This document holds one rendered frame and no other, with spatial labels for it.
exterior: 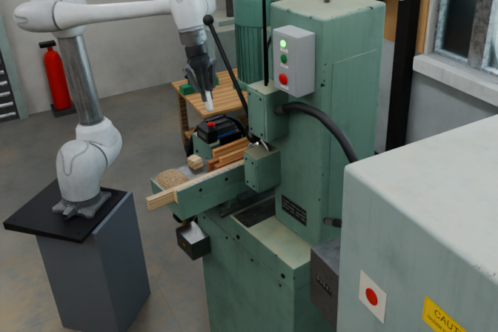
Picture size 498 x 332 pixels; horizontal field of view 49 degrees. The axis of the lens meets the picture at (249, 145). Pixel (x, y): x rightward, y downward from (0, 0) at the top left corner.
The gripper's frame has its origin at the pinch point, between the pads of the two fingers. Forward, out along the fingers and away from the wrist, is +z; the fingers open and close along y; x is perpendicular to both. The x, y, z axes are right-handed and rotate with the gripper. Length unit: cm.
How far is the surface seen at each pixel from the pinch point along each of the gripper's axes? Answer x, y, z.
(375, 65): -62, 20, -8
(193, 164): -1.4, -11.8, 19.5
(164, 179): -3.6, -24.7, 20.0
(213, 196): -15.7, -14.4, 27.6
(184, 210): -15.6, -25.2, 28.0
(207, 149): 1.5, -3.7, 17.2
